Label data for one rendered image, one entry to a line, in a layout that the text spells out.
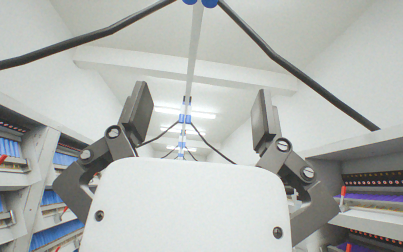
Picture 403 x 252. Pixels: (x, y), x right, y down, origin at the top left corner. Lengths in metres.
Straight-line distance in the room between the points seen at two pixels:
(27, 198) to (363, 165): 1.35
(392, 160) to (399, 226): 0.31
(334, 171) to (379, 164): 0.19
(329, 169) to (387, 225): 0.39
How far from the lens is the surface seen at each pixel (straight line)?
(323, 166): 1.00
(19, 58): 0.69
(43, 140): 0.94
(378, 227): 0.73
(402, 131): 0.68
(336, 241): 1.04
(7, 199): 0.98
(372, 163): 0.97
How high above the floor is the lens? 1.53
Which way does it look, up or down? 18 degrees up
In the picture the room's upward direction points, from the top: 5 degrees clockwise
